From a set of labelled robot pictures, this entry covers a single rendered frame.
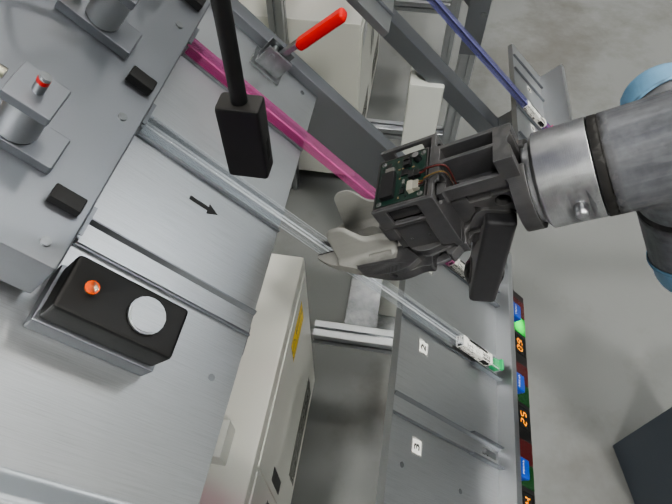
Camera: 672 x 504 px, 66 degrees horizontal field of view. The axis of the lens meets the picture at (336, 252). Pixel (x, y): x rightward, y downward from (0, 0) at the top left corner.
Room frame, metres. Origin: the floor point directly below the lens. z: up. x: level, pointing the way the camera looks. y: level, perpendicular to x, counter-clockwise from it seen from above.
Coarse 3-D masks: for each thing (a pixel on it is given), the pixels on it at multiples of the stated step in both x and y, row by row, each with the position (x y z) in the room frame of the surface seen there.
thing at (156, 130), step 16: (144, 128) 0.32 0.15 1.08; (160, 128) 0.32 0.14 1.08; (160, 144) 0.32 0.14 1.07; (176, 144) 0.32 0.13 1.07; (192, 144) 0.33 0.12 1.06; (192, 160) 0.31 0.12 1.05; (208, 160) 0.32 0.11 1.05; (208, 176) 0.31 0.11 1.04; (224, 176) 0.31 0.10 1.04; (240, 192) 0.31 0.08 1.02; (256, 192) 0.32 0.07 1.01; (256, 208) 0.31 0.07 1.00; (272, 208) 0.31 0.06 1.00; (288, 224) 0.30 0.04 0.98; (304, 224) 0.31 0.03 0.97; (304, 240) 0.30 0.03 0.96; (320, 240) 0.30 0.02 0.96; (384, 288) 0.29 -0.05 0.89; (400, 304) 0.28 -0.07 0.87; (416, 304) 0.29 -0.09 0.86; (432, 320) 0.28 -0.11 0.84; (448, 336) 0.27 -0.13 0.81; (496, 368) 0.26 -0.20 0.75
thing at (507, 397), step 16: (512, 288) 0.39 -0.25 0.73; (512, 304) 0.36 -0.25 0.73; (496, 320) 0.34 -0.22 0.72; (512, 320) 0.34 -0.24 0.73; (496, 336) 0.32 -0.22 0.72; (512, 336) 0.31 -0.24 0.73; (496, 352) 0.30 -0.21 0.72; (512, 352) 0.29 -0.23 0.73; (512, 368) 0.27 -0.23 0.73; (512, 384) 0.24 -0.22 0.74; (512, 400) 0.22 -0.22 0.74; (512, 416) 0.20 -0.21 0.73; (512, 432) 0.19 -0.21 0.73; (512, 448) 0.17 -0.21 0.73; (512, 464) 0.15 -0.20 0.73; (512, 480) 0.13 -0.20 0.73; (512, 496) 0.12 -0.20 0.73
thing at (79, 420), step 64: (192, 64) 0.42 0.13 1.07; (192, 128) 0.35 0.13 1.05; (128, 192) 0.26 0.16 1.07; (192, 192) 0.29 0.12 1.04; (128, 256) 0.22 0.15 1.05; (192, 256) 0.24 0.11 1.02; (256, 256) 0.26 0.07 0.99; (0, 320) 0.14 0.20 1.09; (192, 320) 0.19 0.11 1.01; (0, 384) 0.11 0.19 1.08; (64, 384) 0.12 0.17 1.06; (128, 384) 0.13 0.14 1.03; (192, 384) 0.14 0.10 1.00; (0, 448) 0.08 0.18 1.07; (64, 448) 0.08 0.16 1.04; (128, 448) 0.09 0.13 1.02; (192, 448) 0.10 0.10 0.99
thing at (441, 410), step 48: (432, 288) 0.34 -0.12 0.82; (432, 336) 0.27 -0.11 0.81; (480, 336) 0.31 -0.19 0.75; (432, 384) 0.22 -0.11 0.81; (480, 384) 0.24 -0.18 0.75; (384, 432) 0.15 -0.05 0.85; (432, 432) 0.16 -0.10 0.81; (480, 432) 0.18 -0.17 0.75; (384, 480) 0.11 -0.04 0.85; (432, 480) 0.12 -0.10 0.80; (480, 480) 0.13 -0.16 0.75
